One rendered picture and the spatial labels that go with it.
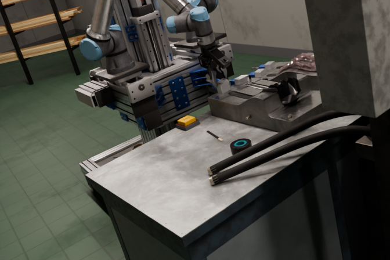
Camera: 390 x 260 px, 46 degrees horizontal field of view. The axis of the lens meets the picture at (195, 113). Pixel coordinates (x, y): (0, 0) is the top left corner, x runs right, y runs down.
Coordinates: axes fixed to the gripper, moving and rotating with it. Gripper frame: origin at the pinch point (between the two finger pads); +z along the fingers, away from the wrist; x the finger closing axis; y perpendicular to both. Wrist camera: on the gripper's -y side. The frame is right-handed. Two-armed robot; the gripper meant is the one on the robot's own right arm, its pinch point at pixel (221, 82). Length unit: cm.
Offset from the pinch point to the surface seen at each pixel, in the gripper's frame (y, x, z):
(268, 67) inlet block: 6.2, -35.6, 13.2
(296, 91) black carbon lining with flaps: -33.8, -11.5, 2.3
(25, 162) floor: 265, 60, 126
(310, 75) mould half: -25.6, -30.0, 7.3
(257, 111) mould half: -30.1, 8.1, 1.0
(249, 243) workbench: -61, 50, 17
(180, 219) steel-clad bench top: -53, 66, -3
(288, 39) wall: 197, -246, 137
